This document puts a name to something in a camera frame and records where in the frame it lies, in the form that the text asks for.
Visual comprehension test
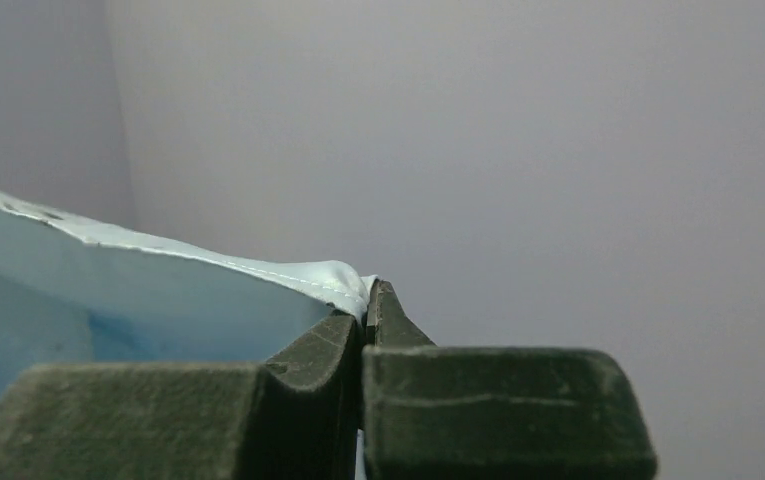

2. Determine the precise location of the light blue pillowcase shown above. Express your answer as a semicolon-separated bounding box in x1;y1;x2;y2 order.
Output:
0;192;374;395

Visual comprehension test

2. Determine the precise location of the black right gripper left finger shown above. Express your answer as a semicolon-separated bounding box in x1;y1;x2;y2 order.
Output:
0;312;363;479

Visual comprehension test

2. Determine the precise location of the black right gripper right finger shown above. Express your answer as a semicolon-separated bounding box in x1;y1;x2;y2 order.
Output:
362;280;658;479

